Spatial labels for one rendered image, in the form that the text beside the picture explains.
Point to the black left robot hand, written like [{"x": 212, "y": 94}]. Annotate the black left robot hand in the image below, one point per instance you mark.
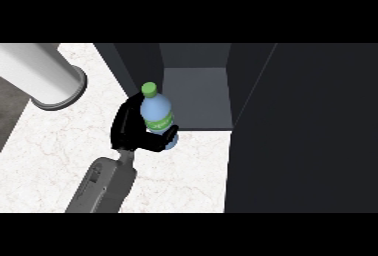
[{"x": 129, "y": 130}]

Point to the blue water bottle green cap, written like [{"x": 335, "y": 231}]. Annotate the blue water bottle green cap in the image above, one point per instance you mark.
[{"x": 157, "y": 111}]

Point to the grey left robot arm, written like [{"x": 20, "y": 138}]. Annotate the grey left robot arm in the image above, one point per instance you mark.
[{"x": 104, "y": 186}]

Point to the dark grey cabinet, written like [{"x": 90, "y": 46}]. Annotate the dark grey cabinet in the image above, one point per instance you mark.
[{"x": 197, "y": 96}]

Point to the white cylindrical appliance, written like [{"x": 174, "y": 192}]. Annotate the white cylindrical appliance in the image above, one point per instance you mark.
[{"x": 42, "y": 75}]

